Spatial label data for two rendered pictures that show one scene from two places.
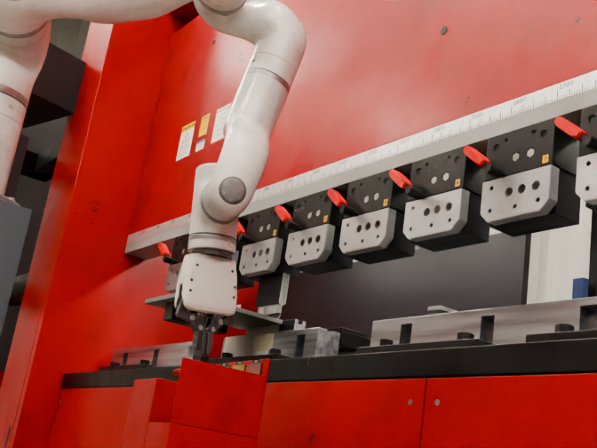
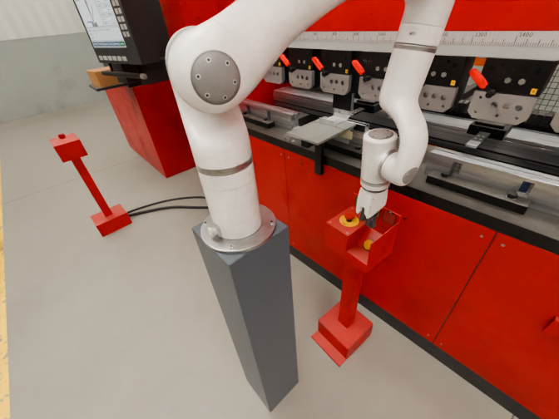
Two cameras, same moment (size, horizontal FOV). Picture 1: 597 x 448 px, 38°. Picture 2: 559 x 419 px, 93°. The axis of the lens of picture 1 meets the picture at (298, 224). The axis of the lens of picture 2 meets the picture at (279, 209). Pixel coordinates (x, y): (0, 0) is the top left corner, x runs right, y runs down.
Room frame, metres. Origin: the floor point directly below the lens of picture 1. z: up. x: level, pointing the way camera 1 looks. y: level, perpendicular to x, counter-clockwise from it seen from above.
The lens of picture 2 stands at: (0.87, 0.51, 1.44)
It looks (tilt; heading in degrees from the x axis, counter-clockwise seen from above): 37 degrees down; 353
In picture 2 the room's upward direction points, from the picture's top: 5 degrees counter-clockwise
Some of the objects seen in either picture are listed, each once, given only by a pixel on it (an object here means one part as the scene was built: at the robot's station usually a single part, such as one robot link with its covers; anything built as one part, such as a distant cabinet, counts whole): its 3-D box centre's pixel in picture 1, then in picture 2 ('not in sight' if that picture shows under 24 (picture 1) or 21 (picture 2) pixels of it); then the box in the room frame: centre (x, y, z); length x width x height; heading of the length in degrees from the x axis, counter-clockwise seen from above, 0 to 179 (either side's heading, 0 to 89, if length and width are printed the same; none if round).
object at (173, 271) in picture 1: (194, 264); (277, 64); (2.41, 0.27, 1.20); 0.15 x 0.09 x 0.17; 33
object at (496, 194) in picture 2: (422, 354); (473, 189); (1.52, -0.25, 0.89); 0.30 x 0.05 x 0.03; 33
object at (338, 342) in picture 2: not in sight; (341, 330); (1.54, 0.16, 0.06); 0.25 x 0.20 x 0.12; 119
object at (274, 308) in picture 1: (272, 295); (343, 102); (2.06, 0.04, 1.07); 0.10 x 0.02 x 0.10; 33
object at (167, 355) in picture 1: (155, 364); (267, 113); (2.51, 0.34, 0.92); 0.50 x 0.06 x 0.10; 33
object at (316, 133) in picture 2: (213, 311); (321, 129); (1.97, 0.16, 1.00); 0.26 x 0.18 x 0.01; 123
